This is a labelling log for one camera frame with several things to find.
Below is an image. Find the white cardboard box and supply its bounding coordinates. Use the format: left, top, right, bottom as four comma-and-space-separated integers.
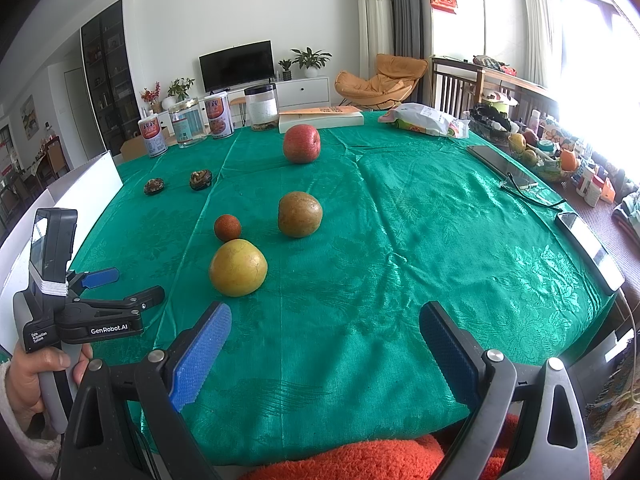
1, 152, 122, 352

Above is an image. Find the yellow grapefruit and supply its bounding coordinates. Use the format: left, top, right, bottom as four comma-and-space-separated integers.
209, 238, 268, 297

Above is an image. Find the small dark red fruit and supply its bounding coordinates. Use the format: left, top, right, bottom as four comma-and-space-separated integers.
214, 214, 242, 243

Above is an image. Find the green brown round fruit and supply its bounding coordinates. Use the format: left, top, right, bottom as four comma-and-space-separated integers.
278, 192, 323, 238

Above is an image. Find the red apple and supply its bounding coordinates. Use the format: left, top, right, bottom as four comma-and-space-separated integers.
283, 125, 321, 164

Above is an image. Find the person's left hand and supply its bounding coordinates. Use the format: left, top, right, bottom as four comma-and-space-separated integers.
6, 342, 93, 430

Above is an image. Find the orange fluffy sleeve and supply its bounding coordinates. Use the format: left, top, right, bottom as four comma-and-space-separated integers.
240, 410, 606, 480

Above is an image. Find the cardboard carton on floor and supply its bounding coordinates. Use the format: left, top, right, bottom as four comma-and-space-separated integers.
120, 130, 175, 162

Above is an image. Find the red label can left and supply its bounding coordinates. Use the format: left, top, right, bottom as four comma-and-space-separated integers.
138, 114, 168, 158

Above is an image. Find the red label can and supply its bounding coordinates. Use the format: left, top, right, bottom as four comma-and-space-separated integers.
138, 114, 168, 158
204, 91, 234, 139

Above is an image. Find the green satin tablecloth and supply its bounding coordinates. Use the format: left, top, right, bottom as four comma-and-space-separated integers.
73, 113, 613, 466

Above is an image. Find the glass jar blue label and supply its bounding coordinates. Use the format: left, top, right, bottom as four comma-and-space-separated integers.
168, 99, 206, 148

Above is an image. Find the red flower vase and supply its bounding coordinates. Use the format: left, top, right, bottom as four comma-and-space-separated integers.
140, 81, 163, 113

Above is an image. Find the leafy plant white vase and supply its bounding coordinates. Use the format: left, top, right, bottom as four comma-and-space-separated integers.
162, 77, 195, 110

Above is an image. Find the red label can right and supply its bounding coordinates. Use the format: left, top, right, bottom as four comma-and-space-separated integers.
204, 91, 234, 139

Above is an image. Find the black glass cabinet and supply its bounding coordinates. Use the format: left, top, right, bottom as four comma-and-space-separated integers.
80, 0, 141, 155

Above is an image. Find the white tv cabinet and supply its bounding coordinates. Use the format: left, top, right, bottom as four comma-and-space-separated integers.
150, 76, 332, 134

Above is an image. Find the white jar black lid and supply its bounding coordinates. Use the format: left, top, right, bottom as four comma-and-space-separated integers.
244, 82, 279, 131

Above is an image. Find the white book orange cover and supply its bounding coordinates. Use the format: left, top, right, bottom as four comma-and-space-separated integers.
279, 106, 364, 133

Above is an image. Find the black tablet far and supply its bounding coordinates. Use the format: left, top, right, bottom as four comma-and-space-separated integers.
466, 145, 537, 190

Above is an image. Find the black television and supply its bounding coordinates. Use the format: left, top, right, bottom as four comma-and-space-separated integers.
198, 40, 276, 92

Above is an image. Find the glass fruit bowl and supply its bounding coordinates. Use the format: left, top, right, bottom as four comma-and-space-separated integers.
506, 133, 579, 183

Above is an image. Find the small dark potted plant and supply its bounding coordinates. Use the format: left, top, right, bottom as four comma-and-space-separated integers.
278, 58, 292, 81

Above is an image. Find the green potted plant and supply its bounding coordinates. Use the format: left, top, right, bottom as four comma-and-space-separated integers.
292, 47, 332, 78

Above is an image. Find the white snack bag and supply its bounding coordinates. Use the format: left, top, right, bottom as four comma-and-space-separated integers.
378, 103, 469, 139

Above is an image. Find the orange lounge chair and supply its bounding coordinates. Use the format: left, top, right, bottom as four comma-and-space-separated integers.
334, 54, 428, 110

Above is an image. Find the white standing air conditioner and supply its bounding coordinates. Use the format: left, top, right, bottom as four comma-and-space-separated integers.
357, 0, 394, 79

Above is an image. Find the grey curtain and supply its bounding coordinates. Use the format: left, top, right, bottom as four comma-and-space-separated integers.
375, 0, 434, 106

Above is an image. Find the white sheer curtain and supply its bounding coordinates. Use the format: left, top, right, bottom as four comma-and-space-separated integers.
525, 0, 562, 89

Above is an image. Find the white charging cable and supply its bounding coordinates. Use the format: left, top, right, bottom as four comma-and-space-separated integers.
617, 288, 640, 406

